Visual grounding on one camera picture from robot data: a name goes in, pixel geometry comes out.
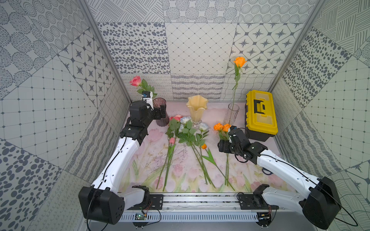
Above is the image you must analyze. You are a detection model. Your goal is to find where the orange rose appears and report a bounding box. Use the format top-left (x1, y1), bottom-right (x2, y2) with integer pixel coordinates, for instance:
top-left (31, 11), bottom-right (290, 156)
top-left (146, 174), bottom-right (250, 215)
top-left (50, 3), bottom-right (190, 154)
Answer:
top-left (222, 124), bottom-right (231, 186)
top-left (231, 57), bottom-right (246, 110)
top-left (213, 123), bottom-right (230, 187)

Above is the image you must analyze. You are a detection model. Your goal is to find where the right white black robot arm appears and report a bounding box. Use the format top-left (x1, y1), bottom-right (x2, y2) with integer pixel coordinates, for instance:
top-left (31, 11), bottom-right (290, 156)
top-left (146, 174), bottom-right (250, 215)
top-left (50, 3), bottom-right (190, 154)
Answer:
top-left (218, 126), bottom-right (342, 230)

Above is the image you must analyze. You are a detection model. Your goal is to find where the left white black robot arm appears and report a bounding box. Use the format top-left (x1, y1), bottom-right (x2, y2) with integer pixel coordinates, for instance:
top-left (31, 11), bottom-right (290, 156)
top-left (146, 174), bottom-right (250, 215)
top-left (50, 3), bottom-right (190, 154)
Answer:
top-left (78, 101), bottom-right (167, 225)

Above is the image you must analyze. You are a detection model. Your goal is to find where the purple glass vase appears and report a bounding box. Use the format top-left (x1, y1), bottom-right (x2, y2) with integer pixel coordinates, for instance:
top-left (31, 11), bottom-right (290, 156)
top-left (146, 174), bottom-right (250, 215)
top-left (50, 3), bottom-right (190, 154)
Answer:
top-left (153, 98), bottom-right (169, 127)

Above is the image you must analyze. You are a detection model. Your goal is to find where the yellow black toolbox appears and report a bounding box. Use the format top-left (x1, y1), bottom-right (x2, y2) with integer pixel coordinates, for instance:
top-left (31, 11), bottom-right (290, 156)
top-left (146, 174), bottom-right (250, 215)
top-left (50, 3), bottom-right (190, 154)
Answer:
top-left (245, 90), bottom-right (278, 142)

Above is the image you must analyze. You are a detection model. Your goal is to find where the orange tulip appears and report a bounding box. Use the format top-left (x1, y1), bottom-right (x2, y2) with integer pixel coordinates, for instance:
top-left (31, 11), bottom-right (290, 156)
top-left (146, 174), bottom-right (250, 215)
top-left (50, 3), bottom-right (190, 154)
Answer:
top-left (201, 144), bottom-right (235, 191)

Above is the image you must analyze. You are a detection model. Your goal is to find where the clear glass vase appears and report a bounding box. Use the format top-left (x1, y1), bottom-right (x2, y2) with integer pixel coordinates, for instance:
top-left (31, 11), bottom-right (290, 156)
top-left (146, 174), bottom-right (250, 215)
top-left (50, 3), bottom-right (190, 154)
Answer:
top-left (223, 103), bottom-right (240, 125)

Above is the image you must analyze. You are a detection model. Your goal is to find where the cream ruffled glass vase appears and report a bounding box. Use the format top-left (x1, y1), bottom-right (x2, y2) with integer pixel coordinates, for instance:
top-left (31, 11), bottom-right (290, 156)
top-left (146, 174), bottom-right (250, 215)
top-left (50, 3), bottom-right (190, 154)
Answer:
top-left (186, 95), bottom-right (209, 128)

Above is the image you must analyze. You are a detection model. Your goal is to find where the left circuit board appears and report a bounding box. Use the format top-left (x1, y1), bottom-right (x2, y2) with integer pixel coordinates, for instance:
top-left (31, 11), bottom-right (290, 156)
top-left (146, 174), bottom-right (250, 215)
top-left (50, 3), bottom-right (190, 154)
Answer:
top-left (133, 213), bottom-right (148, 228)

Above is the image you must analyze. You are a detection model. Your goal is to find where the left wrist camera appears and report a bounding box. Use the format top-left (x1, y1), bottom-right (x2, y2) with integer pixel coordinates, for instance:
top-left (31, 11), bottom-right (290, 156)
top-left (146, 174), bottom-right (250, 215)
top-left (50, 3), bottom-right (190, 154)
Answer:
top-left (142, 90), bottom-right (154, 109)

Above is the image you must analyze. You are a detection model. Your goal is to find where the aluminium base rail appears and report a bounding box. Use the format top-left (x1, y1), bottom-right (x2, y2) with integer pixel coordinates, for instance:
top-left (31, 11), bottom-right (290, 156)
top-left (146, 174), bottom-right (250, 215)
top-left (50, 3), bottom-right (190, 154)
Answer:
top-left (83, 192), bottom-right (316, 214)

